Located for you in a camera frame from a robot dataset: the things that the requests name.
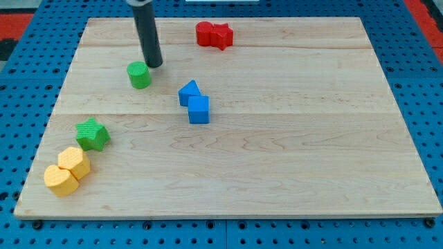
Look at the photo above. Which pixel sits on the black cylindrical robot arm rod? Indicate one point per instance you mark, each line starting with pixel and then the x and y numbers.
pixel 144 17

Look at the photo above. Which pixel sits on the red star block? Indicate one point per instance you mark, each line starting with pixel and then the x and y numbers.
pixel 221 36

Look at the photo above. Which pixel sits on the green star block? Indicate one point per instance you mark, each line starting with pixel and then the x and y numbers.
pixel 91 135

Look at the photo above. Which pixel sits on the blue cube block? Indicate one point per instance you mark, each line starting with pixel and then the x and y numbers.
pixel 199 109

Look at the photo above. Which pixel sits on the blue triangle block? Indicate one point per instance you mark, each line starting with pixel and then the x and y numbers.
pixel 187 91

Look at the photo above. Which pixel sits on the wooden board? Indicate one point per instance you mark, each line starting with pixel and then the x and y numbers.
pixel 303 125

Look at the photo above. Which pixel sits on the red cylinder block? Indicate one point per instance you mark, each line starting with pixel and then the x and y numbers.
pixel 203 33

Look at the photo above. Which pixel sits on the green cylinder block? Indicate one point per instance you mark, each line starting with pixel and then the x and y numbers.
pixel 139 75

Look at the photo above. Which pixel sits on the yellow hexagon block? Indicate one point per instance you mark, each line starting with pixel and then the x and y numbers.
pixel 76 161

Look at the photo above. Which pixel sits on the yellow heart block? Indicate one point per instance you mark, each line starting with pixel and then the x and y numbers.
pixel 60 181

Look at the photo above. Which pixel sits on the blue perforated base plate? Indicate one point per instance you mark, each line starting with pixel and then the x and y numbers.
pixel 33 76

